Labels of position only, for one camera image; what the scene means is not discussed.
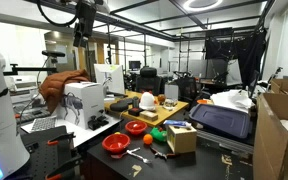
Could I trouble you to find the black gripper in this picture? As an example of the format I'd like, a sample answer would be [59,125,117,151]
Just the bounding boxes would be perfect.
[73,1,97,48]

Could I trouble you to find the white plush chicken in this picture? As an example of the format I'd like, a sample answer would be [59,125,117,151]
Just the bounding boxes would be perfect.
[138,90,158,112]

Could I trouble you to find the small red plastic bowl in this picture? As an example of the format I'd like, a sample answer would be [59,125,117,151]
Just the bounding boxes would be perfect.
[124,120,149,136]

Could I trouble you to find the large red plastic bowl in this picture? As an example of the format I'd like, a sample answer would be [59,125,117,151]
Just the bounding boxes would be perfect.
[101,133,132,155]

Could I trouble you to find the green plush toy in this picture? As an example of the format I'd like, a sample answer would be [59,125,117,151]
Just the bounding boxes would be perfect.
[149,127,168,144]

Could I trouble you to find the brown puffer jacket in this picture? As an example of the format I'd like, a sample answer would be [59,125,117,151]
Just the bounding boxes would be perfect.
[38,69,92,114]

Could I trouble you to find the white box robot dog print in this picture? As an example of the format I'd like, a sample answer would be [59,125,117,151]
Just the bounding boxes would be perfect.
[55,81,106,130]

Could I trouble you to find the distant dark monitor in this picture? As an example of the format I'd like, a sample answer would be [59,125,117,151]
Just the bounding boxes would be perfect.
[128,60,142,72]

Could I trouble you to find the white printer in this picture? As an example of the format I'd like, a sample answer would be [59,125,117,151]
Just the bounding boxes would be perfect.
[3,74,40,98]

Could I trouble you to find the black pouch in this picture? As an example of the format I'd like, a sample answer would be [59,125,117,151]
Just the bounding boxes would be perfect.
[109,97,135,113]

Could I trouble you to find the black office chair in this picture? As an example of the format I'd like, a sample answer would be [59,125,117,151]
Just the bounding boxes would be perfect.
[135,66,163,96]

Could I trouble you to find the black mug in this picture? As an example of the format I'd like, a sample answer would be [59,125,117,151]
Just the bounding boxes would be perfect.
[132,96,141,109]

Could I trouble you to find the black controller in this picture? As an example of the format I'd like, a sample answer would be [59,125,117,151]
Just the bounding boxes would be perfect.
[87,114,110,131]

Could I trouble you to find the black box red label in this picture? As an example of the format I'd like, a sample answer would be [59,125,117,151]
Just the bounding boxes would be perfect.
[127,107,144,117]

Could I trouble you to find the silver keyboard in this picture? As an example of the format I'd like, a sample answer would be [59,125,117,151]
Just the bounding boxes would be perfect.
[30,115,58,133]

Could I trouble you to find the white table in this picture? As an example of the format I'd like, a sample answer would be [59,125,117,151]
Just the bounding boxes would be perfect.
[20,113,122,148]

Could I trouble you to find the brown ball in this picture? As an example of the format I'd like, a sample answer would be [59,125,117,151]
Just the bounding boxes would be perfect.
[157,93,167,104]

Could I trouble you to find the tan flat box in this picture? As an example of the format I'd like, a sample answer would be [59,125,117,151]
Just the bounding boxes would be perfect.
[139,110,159,122]

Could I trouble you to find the grey container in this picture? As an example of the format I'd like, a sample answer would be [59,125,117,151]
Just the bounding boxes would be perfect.
[164,83,180,101]

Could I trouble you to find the clear glass jar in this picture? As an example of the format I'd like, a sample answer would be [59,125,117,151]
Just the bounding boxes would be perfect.
[162,98,178,111]

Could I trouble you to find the wooden desk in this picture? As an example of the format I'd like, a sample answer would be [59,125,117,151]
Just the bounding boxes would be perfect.
[103,89,190,128]

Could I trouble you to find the black mesh chair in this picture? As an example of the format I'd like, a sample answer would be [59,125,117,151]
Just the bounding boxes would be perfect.
[175,71,202,104]

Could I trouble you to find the orange ball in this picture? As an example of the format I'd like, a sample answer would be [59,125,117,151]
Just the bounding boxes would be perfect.
[142,133,154,146]

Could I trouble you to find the metal spoon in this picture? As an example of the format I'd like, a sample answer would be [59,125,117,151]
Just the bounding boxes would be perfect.
[110,147,142,160]

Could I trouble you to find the black perforated board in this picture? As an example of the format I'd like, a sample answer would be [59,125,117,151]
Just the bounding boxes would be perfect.
[18,125,82,180]

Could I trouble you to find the blue white tube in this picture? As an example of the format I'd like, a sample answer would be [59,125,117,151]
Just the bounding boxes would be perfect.
[162,119,192,130]

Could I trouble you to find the metal fork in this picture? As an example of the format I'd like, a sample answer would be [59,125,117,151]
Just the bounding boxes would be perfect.
[127,151,153,165]

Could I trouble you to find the wooden shape sorter box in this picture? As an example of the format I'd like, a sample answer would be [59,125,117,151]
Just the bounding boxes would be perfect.
[166,124,198,155]

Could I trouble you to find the blue grey bin lid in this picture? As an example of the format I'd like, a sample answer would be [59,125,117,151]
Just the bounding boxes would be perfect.
[188,103,253,139]

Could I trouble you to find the white cloth pile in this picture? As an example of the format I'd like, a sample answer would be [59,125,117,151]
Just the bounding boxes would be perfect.
[210,89,254,114]

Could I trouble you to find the black curtain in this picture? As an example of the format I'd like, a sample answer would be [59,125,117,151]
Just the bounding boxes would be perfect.
[204,28,268,88]

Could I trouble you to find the large cardboard box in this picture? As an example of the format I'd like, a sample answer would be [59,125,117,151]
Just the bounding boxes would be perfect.
[252,92,288,180]

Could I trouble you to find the black camera boom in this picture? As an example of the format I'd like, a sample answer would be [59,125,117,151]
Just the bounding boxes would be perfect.
[2,49,67,76]

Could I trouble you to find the black ceiling truss frame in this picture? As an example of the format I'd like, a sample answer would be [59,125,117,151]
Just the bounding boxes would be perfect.
[23,0,275,43]

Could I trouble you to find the black clamp orange handle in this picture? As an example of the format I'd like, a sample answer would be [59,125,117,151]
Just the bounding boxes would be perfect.
[46,131,77,147]
[44,154,83,180]

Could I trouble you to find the ring ceiling light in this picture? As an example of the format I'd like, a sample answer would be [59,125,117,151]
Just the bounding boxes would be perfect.
[182,0,224,13]

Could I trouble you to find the red handled pliers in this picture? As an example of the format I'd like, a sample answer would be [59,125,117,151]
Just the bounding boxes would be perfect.
[149,146,180,160]

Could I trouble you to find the aluminium rail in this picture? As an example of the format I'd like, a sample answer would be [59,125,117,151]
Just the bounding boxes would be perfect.
[197,129,255,154]

